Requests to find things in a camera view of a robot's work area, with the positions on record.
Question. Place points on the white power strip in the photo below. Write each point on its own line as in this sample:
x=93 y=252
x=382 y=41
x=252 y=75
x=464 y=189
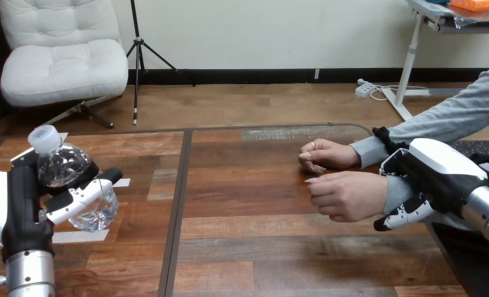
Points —
x=364 y=89

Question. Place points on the black speckled floor mat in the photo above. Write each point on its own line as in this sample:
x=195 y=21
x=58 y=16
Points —
x=473 y=262

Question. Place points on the black tripod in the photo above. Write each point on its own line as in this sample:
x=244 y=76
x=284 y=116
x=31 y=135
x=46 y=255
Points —
x=137 y=53

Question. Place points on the person's hand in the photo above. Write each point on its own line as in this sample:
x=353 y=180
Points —
x=330 y=155
x=350 y=196

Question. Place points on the white cushioned chair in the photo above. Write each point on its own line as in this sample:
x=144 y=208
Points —
x=64 y=69

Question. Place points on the white desk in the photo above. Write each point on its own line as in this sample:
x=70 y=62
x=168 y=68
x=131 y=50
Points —
x=410 y=57

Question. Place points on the orange thing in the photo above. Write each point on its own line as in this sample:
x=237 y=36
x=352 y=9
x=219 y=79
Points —
x=473 y=4

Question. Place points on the clear water bottle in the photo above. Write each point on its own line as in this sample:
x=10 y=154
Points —
x=60 y=166

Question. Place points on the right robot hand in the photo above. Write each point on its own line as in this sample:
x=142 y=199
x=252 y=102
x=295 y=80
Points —
x=436 y=172

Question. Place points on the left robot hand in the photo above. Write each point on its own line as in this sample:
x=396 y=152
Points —
x=23 y=213

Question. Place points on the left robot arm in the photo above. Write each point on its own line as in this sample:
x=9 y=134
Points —
x=30 y=274

